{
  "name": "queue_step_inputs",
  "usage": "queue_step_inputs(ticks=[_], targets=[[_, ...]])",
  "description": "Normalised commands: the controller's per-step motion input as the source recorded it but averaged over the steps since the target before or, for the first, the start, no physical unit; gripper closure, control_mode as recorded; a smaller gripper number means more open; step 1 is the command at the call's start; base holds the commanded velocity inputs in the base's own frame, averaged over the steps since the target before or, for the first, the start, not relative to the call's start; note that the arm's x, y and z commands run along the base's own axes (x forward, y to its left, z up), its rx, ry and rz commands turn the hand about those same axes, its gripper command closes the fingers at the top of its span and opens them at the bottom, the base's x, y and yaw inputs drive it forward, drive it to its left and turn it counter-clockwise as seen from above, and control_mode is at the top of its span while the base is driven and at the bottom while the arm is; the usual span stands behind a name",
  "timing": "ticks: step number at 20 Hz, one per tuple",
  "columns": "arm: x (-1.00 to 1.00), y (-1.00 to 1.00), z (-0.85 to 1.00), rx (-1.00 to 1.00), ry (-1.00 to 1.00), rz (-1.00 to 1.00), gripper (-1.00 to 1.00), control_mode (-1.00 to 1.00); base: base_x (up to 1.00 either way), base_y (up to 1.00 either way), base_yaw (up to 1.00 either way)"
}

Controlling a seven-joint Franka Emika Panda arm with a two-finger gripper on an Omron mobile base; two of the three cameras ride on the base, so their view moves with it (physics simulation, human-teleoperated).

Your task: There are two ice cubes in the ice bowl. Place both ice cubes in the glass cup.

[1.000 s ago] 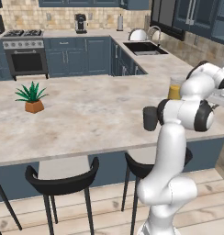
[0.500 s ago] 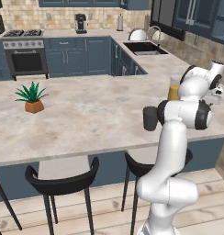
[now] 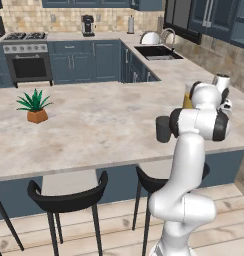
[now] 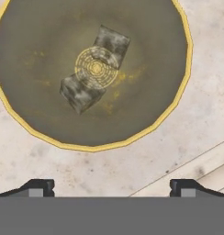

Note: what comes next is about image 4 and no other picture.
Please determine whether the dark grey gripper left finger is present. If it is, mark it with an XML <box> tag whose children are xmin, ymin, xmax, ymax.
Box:
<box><xmin>0</xmin><ymin>179</ymin><xmax>56</xmax><ymax>198</ymax></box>

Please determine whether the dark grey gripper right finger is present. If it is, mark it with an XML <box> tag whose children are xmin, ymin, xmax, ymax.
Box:
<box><xmin>169</xmin><ymin>179</ymin><xmax>224</xmax><ymax>198</ymax></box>

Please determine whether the grey mottled ice cube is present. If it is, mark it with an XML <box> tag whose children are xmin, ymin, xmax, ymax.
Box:
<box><xmin>93</xmin><ymin>24</ymin><xmax>131</xmax><ymax>69</ymax></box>
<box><xmin>59</xmin><ymin>73</ymin><xmax>107</xmax><ymax>116</ymax></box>

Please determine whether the yellow-rimmed ice bowl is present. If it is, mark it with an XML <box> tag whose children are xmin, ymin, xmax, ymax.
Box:
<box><xmin>0</xmin><ymin>0</ymin><xmax>195</xmax><ymax>153</ymax></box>

